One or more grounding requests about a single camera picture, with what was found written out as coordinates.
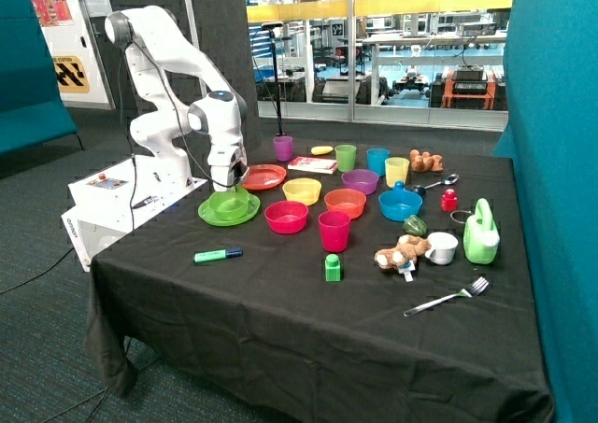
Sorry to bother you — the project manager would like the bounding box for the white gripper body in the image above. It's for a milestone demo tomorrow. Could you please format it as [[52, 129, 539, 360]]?
[[207, 142, 249, 190]]

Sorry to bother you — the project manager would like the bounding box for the green plastic bowl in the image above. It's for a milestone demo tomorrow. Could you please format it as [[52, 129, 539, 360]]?
[[208, 187, 249, 221]]

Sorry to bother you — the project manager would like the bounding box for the orange plastic bowl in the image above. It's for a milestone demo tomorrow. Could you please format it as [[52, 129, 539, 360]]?
[[324, 189, 367, 219]]

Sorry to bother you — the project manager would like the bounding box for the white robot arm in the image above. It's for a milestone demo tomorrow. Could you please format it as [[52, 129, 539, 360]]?
[[105, 6, 249, 191]]

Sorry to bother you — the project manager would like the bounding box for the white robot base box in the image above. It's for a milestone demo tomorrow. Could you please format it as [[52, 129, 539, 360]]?
[[62, 155, 206, 272]]

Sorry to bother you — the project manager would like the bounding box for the orange plastic plate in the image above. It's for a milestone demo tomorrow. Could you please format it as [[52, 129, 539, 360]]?
[[243, 163, 287, 190]]

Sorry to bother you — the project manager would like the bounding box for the green plastic plate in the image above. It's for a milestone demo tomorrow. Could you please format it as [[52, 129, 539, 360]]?
[[197, 189, 261, 227]]

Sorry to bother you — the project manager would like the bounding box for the pink plastic bowl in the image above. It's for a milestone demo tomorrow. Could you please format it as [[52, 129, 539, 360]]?
[[264, 201, 308, 234]]

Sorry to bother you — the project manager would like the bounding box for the purple plastic cup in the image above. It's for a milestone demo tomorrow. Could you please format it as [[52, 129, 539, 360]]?
[[273, 135, 293, 162]]

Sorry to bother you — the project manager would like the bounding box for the yellow plastic bowl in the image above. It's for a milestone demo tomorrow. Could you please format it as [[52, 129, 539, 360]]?
[[282, 177, 321, 206]]

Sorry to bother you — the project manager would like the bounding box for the green highlighter marker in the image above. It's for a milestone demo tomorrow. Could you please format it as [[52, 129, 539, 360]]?
[[192, 247, 243, 264]]

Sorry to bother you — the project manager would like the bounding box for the pink white book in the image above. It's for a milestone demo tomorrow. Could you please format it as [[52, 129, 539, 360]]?
[[287, 156, 337, 174]]

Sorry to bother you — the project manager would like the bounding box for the black pen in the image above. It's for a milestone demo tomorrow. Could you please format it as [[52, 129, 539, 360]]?
[[132, 196, 159, 209]]

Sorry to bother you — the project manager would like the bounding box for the pink plastic cup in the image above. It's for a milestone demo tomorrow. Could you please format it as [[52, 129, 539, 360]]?
[[318, 211, 351, 253]]

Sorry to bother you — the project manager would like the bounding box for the green plastic cup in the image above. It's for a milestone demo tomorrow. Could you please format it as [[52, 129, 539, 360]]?
[[335, 144, 357, 173]]

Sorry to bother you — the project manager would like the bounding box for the purple plastic bowl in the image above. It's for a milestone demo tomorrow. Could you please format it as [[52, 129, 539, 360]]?
[[341, 169, 379, 195]]

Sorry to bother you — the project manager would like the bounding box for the green toy block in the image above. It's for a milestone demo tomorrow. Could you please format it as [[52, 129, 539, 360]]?
[[324, 253, 342, 282]]

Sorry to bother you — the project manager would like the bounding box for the blue plastic cup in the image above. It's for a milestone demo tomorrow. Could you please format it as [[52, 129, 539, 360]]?
[[366, 148, 390, 177]]

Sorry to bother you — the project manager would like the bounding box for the dark grey partition panel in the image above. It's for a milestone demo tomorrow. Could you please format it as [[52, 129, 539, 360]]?
[[96, 0, 262, 152]]

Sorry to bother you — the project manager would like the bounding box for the yellow plastic cup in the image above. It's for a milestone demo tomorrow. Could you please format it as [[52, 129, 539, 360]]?
[[385, 157, 410, 188]]

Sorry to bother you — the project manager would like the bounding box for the blue plastic bowl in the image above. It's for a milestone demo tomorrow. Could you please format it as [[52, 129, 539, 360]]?
[[378, 180, 423, 221]]

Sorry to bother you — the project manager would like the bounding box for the green toy pepper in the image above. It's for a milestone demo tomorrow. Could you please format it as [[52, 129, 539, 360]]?
[[403, 215, 428, 237]]

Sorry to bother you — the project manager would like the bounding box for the brown white plush dog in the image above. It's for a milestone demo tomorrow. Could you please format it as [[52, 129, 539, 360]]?
[[374, 234, 432, 282]]

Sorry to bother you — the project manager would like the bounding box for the black tablecloth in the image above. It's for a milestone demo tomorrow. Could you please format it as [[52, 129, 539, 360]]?
[[85, 152, 555, 422]]

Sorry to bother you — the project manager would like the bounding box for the brown plush toy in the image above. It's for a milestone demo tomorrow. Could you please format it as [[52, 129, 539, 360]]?
[[409, 149, 444, 173]]

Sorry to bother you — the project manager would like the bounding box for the teal sofa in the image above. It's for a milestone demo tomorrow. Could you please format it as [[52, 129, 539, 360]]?
[[0, 0, 78, 155]]

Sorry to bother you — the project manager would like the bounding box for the red toy block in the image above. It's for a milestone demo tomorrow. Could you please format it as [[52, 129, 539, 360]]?
[[441, 189, 458, 213]]

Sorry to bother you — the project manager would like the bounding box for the metal spoon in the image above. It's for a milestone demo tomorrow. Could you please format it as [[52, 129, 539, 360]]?
[[412, 174, 460, 197]]

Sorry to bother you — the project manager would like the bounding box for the white ceramic cup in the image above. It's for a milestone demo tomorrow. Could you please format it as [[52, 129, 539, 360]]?
[[424, 232, 459, 265]]

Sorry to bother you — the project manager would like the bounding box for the green toy watering can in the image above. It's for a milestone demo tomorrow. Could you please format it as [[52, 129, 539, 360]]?
[[463, 198, 500, 265]]

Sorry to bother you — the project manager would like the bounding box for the metal fork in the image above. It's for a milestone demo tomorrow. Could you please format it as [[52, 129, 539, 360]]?
[[403, 276, 490, 317]]

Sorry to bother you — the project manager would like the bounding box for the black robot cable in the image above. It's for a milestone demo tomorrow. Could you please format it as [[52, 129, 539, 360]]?
[[0, 35, 239, 296]]

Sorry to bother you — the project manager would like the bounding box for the black camera stand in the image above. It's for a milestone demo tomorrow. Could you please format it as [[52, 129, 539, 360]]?
[[261, 21, 286, 136]]

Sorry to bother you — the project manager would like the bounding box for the metal key ring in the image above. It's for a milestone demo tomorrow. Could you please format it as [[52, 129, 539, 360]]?
[[449, 209, 477, 228]]

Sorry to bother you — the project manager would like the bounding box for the teal partition wall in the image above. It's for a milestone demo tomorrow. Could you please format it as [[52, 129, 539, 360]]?
[[494, 0, 597, 422]]

